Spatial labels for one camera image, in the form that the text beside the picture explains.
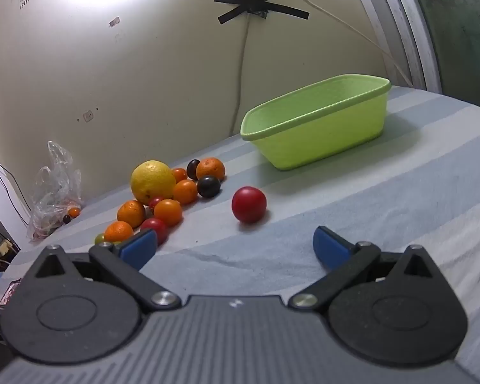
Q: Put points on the small red tomato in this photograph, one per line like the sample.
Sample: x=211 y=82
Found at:
x=156 y=201

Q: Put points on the smooth orange tomato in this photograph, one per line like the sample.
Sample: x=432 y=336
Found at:
x=168 y=212

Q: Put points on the dark purple plum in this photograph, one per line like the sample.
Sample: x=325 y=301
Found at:
x=192 y=168
x=208 y=186

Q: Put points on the white wall sticker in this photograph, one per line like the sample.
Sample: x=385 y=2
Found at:
x=88 y=116

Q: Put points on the small green tomato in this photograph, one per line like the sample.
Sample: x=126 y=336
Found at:
x=100 y=239

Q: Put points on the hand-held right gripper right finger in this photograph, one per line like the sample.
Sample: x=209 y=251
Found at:
x=330 y=248

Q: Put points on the light green plastic basin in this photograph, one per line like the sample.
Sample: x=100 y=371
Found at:
x=324 y=136

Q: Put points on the black tape cross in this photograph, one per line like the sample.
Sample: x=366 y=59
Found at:
x=260 y=6

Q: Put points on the large red tomato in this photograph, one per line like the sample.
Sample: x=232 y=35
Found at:
x=249 y=204

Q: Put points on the aluminium framed patterned window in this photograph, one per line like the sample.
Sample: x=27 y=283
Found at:
x=456 y=28

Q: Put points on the small orange fruit in bag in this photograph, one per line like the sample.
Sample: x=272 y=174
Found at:
x=74 y=212

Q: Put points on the small orange tomato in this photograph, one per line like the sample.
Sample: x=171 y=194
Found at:
x=179 y=175

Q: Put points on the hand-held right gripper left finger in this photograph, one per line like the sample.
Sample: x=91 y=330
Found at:
x=138 y=248

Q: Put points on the small wall tape piece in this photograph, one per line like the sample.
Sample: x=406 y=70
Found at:
x=114 y=21

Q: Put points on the clear plastic bag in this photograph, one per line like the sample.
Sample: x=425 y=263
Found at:
x=54 y=184

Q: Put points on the large yellow citrus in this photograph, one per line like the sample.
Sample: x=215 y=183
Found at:
x=152 y=182

